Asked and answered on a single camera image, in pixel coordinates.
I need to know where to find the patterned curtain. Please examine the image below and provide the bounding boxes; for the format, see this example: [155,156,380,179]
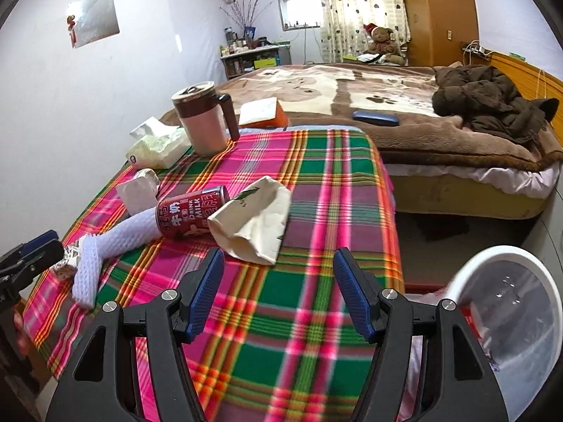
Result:
[311,0,411,65]

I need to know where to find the power strip with plugs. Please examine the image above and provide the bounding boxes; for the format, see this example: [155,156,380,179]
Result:
[460,41,492,59]

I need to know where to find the brown printed blanket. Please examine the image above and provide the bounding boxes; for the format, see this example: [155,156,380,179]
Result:
[158,62,563,173]

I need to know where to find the dried branches in vase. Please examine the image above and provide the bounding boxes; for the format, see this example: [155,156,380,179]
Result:
[222,0,274,41]

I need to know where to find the orange white box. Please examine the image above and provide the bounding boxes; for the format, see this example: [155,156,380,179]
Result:
[237,96,289,129]

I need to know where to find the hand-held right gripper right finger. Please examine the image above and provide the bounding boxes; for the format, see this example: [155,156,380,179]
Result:
[333,247,511,422]

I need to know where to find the plaid tablecloth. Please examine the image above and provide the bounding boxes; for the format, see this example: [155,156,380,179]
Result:
[22,129,406,422]

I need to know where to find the white foam fruit net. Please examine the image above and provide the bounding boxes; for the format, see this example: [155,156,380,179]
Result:
[72,236,105,309]
[91,208,164,260]

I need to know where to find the soft tissue pack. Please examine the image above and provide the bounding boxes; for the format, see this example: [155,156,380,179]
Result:
[125,116,193,170]

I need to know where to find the wooden bed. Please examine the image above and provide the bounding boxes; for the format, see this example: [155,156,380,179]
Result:
[158,50,563,221]

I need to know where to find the red milk can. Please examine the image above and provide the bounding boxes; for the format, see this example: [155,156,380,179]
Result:
[156,185,230,241]

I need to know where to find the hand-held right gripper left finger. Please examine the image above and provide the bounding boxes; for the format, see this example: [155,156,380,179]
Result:
[46,247,226,422]

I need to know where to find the wooden wardrobe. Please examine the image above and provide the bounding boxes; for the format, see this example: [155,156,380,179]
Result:
[395,0,480,68]

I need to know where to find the beige paper bag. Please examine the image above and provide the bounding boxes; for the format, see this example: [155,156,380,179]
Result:
[206,175,292,267]

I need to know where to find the brown teddy bear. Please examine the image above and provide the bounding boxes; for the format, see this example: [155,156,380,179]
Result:
[363,22,406,66]

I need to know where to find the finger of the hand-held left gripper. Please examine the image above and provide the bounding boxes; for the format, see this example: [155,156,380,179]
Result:
[0,230,66,313]

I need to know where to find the cluttered white shelf unit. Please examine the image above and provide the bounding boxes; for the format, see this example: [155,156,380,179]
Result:
[219,37,291,81]

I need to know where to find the dark blue glasses case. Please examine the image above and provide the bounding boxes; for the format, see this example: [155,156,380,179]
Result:
[352,109,400,127]

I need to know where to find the dark brown jacket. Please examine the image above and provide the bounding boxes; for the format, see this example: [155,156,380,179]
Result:
[432,64,561,145]

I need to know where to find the pale pink bed sheet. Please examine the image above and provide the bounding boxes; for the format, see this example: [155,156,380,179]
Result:
[386,162,563,199]

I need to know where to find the wall mirror sheet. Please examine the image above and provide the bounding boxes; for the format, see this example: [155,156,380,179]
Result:
[66,0,121,49]

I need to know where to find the snack wrapper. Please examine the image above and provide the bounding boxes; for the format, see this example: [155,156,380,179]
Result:
[55,237,89,280]

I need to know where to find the small window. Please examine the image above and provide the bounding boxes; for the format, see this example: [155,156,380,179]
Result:
[277,0,322,33]

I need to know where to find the brown lidded mug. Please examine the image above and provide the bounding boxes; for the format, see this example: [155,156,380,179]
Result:
[171,81,241,157]

